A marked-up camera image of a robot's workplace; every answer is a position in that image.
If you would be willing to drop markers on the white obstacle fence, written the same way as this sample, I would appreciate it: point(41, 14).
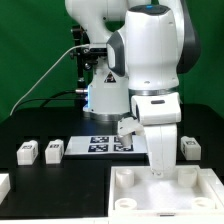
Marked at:
point(4, 186)

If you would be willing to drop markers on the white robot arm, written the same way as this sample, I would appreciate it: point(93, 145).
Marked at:
point(137, 50)

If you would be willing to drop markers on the black camera on stand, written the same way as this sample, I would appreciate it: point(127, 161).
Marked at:
point(86, 59)

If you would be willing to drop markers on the white marker plate with tags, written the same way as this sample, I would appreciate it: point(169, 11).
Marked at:
point(86, 145)

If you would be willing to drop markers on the white square tabletop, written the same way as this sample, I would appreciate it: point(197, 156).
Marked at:
point(189, 193)

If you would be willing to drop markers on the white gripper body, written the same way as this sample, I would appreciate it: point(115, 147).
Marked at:
point(159, 116)

